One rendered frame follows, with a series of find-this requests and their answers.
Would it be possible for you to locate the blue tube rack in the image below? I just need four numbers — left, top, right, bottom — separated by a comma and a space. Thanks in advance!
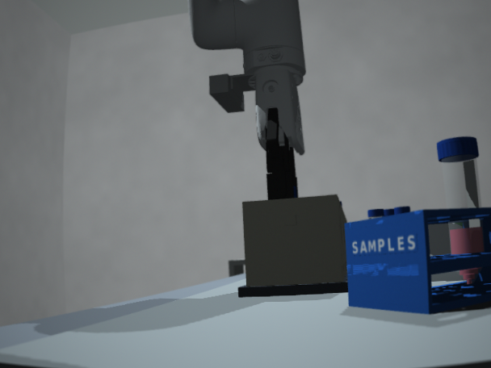
345, 207, 491, 314

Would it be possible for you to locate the blue tube cap with white dot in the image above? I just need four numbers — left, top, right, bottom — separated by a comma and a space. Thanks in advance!
367, 209, 384, 219

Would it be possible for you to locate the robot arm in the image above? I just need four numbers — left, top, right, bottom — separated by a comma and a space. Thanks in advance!
188, 0, 306, 113

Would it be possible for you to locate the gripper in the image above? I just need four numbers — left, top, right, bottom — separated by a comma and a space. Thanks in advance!
248, 68, 304, 200

